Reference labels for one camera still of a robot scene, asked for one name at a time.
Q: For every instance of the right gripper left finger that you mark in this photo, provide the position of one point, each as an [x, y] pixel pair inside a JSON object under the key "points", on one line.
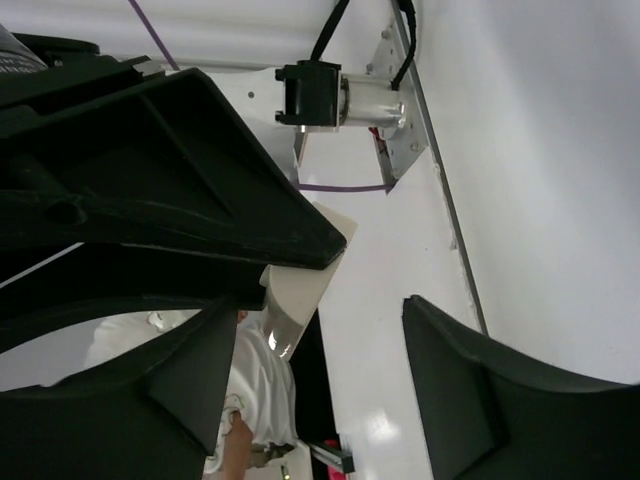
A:
{"points": [[150, 413]]}

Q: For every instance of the person in white shirt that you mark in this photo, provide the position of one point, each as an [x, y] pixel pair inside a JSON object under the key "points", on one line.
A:
{"points": [[261, 386]]}

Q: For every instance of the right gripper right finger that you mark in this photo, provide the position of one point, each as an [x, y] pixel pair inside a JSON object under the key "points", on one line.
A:
{"points": [[491, 412]]}

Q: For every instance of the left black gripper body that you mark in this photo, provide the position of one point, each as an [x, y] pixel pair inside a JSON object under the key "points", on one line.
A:
{"points": [[55, 72]]}

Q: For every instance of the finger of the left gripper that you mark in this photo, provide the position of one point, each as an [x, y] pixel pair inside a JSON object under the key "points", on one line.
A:
{"points": [[167, 165], [46, 289]]}

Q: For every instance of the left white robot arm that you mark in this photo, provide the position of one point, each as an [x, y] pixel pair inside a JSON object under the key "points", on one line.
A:
{"points": [[125, 187]]}

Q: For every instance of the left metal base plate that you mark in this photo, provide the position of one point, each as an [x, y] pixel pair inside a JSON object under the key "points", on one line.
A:
{"points": [[387, 101]]}

